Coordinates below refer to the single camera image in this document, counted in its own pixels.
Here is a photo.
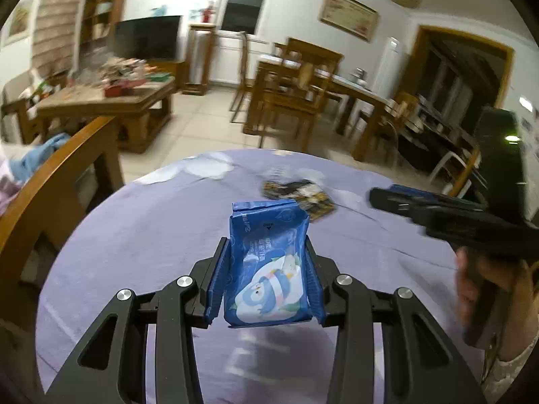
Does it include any white standing air conditioner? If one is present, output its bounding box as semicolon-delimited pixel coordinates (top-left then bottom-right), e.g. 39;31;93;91
375;37;407;97

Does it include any window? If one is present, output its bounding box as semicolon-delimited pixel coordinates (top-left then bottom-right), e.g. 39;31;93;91
220;0;281;36

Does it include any wooden armchair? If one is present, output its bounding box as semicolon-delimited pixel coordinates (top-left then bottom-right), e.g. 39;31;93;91
0;71;47;144

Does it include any person's right hand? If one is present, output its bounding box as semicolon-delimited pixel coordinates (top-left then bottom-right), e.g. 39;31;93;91
455;246;539;348

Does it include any pile of small clutter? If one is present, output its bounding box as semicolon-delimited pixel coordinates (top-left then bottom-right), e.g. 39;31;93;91
69;57;156;91

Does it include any blue cloth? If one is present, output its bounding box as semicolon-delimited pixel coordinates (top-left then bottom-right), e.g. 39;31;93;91
12;132;70;181

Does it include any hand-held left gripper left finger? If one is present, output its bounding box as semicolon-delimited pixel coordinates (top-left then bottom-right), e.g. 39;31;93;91
44;237;231;404

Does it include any large framed picture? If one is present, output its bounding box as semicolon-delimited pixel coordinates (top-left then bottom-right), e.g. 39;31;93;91
318;0;378;43

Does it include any black television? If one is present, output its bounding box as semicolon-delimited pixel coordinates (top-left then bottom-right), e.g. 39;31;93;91
115;16;182;60

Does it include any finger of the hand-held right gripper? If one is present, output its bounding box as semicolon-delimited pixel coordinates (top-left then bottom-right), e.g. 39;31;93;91
369;184;489;220
406;204;529;259

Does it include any pink floral cloth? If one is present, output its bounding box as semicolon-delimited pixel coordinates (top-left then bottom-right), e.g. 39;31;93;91
0;143;30;211

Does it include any white chair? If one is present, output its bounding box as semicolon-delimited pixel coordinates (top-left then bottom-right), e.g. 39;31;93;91
430;149;468;186

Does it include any wooden dining table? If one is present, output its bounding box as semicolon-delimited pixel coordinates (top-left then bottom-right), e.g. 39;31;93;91
246;57;392;161

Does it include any wooden television stand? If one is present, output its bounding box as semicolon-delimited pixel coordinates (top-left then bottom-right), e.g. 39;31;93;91
143;59;188;89

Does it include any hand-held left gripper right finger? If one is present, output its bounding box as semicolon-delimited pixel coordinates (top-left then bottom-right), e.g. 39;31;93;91
304;235;486;404

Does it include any purple tablecloth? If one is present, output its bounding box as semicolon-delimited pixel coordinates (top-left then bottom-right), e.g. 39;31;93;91
36;149;485;404

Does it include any black yellow packet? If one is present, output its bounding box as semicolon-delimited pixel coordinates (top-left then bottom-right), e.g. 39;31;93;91
263;179;338;222

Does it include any small framed picture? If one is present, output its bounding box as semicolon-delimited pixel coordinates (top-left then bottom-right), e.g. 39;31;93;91
4;0;36;45

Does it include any wooden dining chair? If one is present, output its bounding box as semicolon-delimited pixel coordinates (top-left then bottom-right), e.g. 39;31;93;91
358;90;417;165
257;38;344;150
229;31;262;123

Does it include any dark low cabinet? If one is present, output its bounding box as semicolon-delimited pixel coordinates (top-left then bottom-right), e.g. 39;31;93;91
396;93;476;169

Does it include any narrow wooden cabinet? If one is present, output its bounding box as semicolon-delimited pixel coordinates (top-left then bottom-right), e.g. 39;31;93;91
183;23;216;95

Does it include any wooden bookshelf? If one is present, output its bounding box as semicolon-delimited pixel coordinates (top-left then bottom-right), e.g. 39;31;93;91
80;0;127;57

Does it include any person's right forearm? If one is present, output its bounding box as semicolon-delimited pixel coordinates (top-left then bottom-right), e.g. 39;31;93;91
482;337;539;392

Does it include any beige roller blind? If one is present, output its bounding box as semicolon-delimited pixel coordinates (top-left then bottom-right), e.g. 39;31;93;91
31;0;87;76

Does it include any blue tissue packet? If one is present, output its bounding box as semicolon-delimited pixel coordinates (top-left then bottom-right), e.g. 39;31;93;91
222;201;326;328

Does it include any wooden coffee table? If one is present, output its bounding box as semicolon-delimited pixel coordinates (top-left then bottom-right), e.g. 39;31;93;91
36;78;175;154

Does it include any wooden door frame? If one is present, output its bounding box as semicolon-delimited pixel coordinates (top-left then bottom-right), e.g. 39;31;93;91
404;25;514;169

